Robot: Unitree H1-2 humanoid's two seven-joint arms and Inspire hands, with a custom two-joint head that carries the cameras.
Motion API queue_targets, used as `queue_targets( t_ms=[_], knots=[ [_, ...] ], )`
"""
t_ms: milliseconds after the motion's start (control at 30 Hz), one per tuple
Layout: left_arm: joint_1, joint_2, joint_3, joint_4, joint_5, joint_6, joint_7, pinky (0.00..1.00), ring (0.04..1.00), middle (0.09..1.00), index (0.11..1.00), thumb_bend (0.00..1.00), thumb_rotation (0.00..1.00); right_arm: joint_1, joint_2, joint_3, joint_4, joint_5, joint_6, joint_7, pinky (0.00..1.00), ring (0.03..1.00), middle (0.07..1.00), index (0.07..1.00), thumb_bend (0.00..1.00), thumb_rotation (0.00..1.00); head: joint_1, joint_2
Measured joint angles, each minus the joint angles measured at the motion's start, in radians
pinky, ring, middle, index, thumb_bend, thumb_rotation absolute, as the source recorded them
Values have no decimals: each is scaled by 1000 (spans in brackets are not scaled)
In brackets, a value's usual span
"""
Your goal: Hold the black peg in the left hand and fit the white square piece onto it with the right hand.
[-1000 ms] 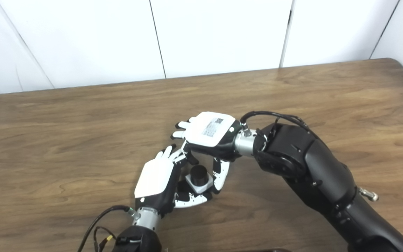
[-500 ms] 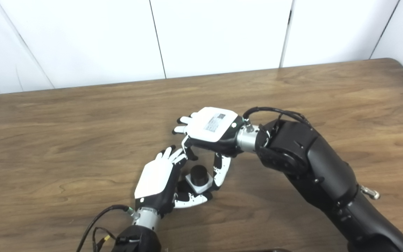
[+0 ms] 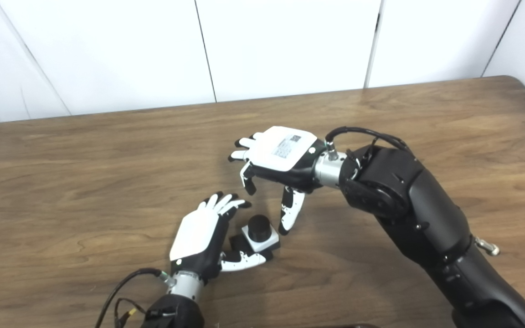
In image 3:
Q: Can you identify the thin cable with yellow plug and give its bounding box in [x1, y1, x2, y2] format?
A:
[114, 298, 147, 328]

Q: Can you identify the white and black left hand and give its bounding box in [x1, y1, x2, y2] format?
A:
[170, 191, 273, 285]

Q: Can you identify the thick black wrist cable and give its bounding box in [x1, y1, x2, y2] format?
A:
[325, 127, 411, 153]
[95, 268, 170, 328]

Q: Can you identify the white and black right hand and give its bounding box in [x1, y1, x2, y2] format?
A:
[228, 126, 327, 236]

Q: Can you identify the white square piece with hole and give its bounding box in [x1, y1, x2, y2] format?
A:
[242, 223, 278, 252]

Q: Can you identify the black robot chest edge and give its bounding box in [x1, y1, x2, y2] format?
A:
[290, 323, 381, 328]

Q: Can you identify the black peg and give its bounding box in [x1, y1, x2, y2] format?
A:
[230, 215, 281, 256]

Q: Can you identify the thick black left wrist cable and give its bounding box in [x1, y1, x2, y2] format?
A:
[95, 268, 170, 328]

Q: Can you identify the thick black right wrist cable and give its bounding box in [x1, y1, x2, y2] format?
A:
[325, 127, 411, 153]

